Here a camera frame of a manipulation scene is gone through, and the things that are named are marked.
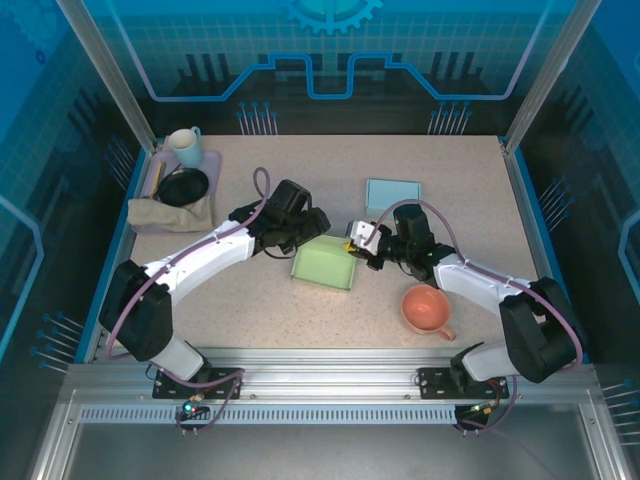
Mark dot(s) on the light green paper box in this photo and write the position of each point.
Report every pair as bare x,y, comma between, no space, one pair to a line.
322,262

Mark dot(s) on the light blue paper box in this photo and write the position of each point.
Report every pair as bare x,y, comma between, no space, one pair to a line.
395,192

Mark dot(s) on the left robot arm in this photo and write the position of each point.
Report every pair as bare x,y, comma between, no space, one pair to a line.
210,255

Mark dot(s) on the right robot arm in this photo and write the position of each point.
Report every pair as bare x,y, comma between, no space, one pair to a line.
470,280

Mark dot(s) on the orange cup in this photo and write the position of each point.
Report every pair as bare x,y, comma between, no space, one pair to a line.
425,310

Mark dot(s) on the lavender plastic tray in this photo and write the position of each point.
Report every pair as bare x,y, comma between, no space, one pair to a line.
212,165

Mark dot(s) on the black round plate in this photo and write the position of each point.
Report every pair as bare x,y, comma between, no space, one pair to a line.
182,187

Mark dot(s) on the light blue mug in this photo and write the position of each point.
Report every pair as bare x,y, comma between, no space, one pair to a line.
187,147

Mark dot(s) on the beige cloth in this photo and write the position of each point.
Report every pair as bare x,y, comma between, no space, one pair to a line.
165,215

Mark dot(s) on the small circuit board with LED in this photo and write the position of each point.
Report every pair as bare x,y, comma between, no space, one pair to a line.
477,409
189,409

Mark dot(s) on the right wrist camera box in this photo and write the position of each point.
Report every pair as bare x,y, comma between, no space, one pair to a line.
362,231

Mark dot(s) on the aluminium table rail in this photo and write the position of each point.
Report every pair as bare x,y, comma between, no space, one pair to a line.
325,375

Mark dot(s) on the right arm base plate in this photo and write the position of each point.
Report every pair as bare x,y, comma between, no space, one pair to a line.
432,382

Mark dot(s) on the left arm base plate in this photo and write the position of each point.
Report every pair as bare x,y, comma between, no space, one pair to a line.
227,382

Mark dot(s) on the aluminium frame post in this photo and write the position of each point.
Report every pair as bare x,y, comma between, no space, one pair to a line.
545,75
110,75

